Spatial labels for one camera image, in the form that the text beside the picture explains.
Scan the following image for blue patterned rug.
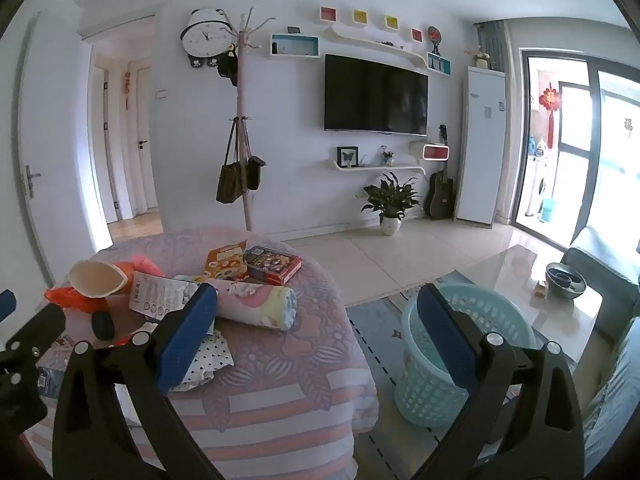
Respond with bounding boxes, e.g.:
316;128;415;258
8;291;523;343
345;270;501;480

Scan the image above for small teal box shelf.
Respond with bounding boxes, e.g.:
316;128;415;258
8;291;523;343
426;51;452;76

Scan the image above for crushed red paper cup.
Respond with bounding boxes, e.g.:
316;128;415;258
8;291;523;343
44;260;130;315

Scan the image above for grey-green sofa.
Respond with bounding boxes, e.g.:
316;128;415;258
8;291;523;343
560;225;640;478

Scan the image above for small black oval object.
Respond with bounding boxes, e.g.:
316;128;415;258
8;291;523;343
91;311;116;342

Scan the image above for white hallway door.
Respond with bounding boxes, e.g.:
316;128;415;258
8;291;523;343
134;65;160;211

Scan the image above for black cap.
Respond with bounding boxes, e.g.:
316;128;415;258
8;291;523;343
217;50;240;87

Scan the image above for white polka-dot paper bag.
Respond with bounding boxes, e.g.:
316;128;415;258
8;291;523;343
167;330;235;392

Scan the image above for red knot decoration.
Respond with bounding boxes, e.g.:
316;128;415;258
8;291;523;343
539;82;562;150

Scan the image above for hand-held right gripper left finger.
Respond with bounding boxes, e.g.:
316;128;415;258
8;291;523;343
52;282;226;480

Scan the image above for pink coat rack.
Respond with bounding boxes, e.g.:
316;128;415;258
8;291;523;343
227;6;276;233

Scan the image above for large white door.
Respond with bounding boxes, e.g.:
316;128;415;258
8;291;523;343
17;10;113;286

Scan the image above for potted green plant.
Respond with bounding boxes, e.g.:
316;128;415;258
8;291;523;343
361;171;422;237

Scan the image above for panda wall clock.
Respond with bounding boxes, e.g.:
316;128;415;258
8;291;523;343
180;7;236;70

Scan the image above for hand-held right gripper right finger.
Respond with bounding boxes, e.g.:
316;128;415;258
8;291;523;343
410;284;586;480

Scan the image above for dark acoustic guitar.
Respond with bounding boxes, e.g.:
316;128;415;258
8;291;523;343
425;125;456;220

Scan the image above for pastel printed tissue pack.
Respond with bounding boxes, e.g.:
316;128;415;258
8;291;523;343
212;280;298;332

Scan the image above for white box shelf teal inside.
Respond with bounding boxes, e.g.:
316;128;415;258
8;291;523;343
270;34;320;58

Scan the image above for sliding glass door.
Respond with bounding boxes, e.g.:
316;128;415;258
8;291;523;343
512;49;640;256

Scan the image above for grey curtain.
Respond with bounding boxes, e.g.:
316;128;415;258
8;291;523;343
475;20;508;71

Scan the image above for brown tote bag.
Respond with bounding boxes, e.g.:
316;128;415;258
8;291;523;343
216;117;251;205

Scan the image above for glass coffee table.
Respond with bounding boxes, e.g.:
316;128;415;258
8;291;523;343
452;242;606;366

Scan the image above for light blue plastic basket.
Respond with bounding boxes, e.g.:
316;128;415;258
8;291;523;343
394;282;535;428

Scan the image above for small black bag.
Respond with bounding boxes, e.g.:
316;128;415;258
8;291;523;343
246;155;267;192

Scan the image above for white refrigerator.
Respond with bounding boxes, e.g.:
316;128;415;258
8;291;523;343
454;66;507;226

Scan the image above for long curved white wall shelf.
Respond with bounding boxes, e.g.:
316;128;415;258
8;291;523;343
322;25;428;68

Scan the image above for grey bowl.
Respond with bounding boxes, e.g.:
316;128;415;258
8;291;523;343
545;261;587;300

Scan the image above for low curved white wall shelf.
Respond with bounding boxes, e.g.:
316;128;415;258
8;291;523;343
326;159;427;176

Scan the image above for white washing machine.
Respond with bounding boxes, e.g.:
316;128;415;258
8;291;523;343
525;157;553;216

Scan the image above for pink packet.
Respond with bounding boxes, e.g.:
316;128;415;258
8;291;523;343
127;254;166;277

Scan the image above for orange snack packet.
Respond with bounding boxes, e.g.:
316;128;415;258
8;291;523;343
204;241;249;281

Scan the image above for white printed wrapper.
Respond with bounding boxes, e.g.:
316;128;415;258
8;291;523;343
129;271;201;322

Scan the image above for wall-mounted television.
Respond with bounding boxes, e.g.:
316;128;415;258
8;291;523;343
324;53;430;137

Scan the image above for dark red cardboard box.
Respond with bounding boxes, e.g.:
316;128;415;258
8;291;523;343
243;246;303;286

